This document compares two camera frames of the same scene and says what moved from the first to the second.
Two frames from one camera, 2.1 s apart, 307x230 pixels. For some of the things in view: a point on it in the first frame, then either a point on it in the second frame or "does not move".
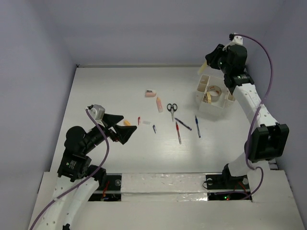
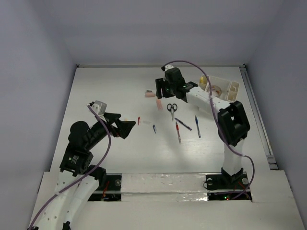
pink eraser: (150, 94) does not move
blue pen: (197, 127) does not move
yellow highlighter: (205, 65) -> (203, 79)
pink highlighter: (159, 104) does not move
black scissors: (172, 109) does not move
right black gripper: (211, 57) -> (160, 84)
